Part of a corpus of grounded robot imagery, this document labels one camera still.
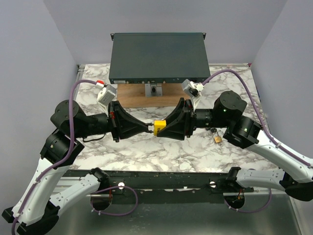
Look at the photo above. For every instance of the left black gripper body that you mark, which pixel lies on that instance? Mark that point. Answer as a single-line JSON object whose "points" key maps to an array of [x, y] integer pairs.
{"points": [[112, 121]]}

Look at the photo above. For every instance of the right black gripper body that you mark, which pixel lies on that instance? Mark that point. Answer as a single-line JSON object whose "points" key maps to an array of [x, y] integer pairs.
{"points": [[190, 118]]}

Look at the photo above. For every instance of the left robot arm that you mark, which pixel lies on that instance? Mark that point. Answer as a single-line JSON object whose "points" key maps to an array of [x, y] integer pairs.
{"points": [[38, 211]]}

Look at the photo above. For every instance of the brass padlock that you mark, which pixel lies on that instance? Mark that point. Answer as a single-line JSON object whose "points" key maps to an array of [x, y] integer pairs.
{"points": [[218, 137]]}

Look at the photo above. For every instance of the yellow padlock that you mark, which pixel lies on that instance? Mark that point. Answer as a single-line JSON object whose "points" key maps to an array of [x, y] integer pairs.
{"points": [[158, 126]]}

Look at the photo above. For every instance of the wooden board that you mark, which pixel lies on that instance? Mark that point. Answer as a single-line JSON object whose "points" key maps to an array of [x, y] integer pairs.
{"points": [[134, 95]]}

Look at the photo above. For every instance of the dark green network switch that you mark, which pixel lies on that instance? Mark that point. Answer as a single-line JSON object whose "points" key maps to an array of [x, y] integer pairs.
{"points": [[142, 58]]}

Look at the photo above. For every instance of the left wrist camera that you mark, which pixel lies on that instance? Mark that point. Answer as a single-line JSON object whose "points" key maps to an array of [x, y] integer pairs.
{"points": [[106, 96]]}

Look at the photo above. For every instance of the black metal base rail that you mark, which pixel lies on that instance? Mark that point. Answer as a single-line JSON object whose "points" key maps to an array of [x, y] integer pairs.
{"points": [[172, 187]]}

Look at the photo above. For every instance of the grey metal lock mount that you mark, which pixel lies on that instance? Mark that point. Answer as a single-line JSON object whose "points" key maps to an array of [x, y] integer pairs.
{"points": [[153, 90]]}

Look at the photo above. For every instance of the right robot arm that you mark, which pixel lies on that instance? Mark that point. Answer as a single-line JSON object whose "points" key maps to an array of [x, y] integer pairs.
{"points": [[294, 175]]}

